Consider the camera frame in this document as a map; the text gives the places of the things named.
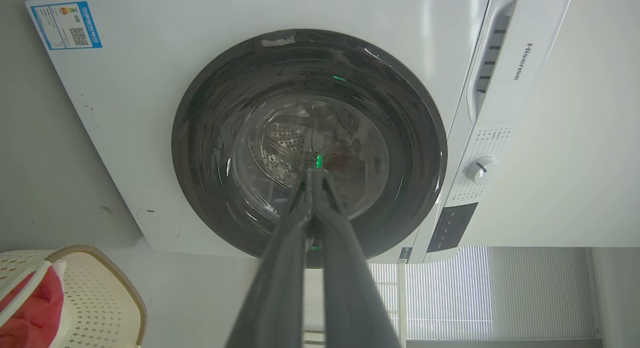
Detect blue energy label sticker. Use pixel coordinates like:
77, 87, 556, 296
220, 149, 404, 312
30, 0, 103, 51

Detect black control display panel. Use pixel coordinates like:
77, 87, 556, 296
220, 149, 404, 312
426, 202, 479, 253

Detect dark round washing machine door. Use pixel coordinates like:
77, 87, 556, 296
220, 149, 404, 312
171, 28, 448, 269

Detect white vertical window blinds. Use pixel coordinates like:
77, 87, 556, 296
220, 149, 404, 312
303, 246, 598, 345

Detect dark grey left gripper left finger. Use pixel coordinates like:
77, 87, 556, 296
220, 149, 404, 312
224, 168, 315, 348

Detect white program dial knob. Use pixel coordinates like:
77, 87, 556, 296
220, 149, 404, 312
465, 156, 497, 186

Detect white Hisense washing machine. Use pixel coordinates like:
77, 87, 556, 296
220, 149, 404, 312
25, 0, 573, 265

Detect white detergent drawer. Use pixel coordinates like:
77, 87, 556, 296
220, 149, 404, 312
466, 0, 573, 124

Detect red and white garment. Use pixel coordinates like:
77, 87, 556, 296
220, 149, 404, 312
0, 260, 68, 348

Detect white perforated laundry basket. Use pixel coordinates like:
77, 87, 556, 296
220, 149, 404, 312
0, 245, 148, 348

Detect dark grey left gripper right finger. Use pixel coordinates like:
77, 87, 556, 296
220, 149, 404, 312
313, 169, 403, 348

